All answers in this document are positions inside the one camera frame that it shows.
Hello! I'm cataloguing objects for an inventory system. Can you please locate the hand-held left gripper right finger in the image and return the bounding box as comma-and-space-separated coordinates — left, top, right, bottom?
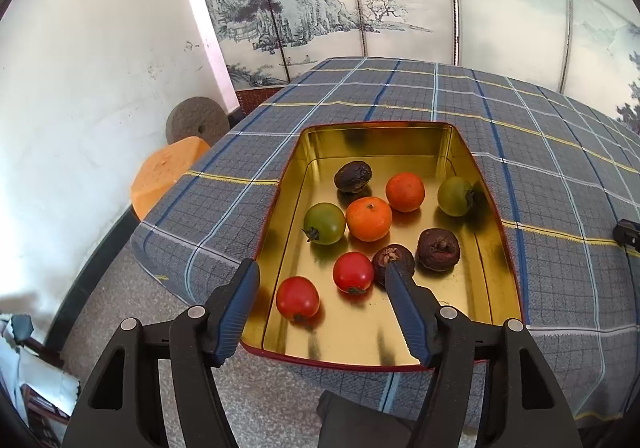
385, 264, 583, 448

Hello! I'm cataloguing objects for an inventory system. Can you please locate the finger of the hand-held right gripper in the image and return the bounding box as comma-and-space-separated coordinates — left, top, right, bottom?
613, 219, 640, 256

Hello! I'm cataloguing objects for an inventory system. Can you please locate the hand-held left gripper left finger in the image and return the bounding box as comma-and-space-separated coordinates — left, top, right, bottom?
61, 259, 261, 448

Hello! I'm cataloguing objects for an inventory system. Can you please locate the dark wrinkled passion fruit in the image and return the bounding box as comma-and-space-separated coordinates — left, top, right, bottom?
372, 244, 416, 289
417, 228, 461, 271
334, 161, 373, 193

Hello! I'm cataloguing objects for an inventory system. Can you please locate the red tin box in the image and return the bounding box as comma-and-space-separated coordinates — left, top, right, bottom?
239, 121, 525, 373

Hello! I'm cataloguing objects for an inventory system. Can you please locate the red tomato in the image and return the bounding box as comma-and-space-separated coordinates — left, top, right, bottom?
276, 276, 321, 323
333, 252, 375, 296

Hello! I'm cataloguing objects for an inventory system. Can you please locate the orange tangerine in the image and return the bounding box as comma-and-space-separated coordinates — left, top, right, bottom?
385, 172, 426, 213
345, 197, 393, 243

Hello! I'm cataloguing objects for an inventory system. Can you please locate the green tomato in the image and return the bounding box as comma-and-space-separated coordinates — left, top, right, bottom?
302, 203, 347, 245
437, 176, 478, 217

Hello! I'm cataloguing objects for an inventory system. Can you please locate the grey plaid tablecloth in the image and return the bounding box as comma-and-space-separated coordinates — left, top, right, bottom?
131, 56, 640, 431

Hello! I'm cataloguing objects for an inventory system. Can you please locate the person's dark trouser leg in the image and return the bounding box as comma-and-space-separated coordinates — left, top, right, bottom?
316, 390, 426, 448

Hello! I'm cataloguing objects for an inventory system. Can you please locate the orange plastic stool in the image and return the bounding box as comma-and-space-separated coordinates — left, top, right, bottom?
130, 138, 212, 221

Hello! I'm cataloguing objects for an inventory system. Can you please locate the round grey millstone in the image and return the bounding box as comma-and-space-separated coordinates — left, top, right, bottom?
166, 96, 231, 145

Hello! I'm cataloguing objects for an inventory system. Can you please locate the white cloth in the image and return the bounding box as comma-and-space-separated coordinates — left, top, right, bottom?
0, 317, 82, 411

